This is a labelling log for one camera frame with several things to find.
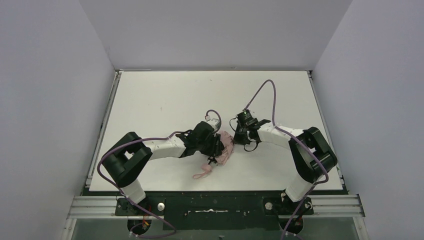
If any pink and black folding umbrella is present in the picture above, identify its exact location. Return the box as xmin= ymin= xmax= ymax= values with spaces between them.
xmin=192 ymin=131 xmax=235 ymax=179

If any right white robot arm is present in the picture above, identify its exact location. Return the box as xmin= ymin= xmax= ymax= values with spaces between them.
xmin=234 ymin=109 xmax=338 ymax=203

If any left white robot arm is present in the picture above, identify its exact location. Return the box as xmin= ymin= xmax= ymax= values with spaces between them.
xmin=97 ymin=119 xmax=224 ymax=204

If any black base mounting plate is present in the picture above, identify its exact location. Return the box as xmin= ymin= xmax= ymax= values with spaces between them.
xmin=114 ymin=190 xmax=316 ymax=232

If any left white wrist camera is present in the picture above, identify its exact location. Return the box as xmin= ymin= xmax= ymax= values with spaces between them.
xmin=206 ymin=118 xmax=222 ymax=133

